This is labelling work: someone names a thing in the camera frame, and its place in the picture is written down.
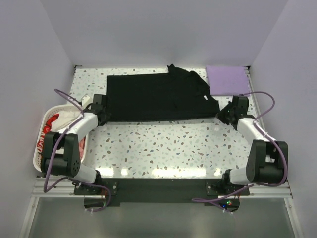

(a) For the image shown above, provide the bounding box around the white plastic laundry basket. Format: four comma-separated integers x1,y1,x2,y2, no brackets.
33,104,90,171

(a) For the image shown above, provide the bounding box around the black t shirt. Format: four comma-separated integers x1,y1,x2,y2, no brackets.
106,64,220,122

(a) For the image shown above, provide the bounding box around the aluminium frame rail front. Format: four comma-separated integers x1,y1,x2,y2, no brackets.
32,178,291,200

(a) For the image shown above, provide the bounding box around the aluminium frame rail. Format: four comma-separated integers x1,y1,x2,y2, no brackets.
32,178,291,200
244,65,280,178

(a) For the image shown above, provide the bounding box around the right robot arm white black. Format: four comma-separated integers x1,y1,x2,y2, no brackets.
216,96,288,195

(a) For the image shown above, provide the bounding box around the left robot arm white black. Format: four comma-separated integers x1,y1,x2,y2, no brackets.
40,94,109,194

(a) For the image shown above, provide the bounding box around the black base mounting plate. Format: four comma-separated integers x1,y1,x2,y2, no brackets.
72,178,250,209

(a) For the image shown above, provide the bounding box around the folded purple t shirt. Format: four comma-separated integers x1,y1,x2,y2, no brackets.
206,65,250,96

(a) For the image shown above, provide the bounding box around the pink garment in basket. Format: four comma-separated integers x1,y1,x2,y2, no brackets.
79,137,86,160

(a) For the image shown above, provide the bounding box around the aluminium frame rail right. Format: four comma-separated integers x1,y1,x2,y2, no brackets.
244,65,280,178

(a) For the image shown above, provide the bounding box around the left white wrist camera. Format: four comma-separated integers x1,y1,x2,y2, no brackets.
81,94,93,108

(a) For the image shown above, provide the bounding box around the white red printed t shirt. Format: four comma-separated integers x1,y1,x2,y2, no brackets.
36,111,80,158

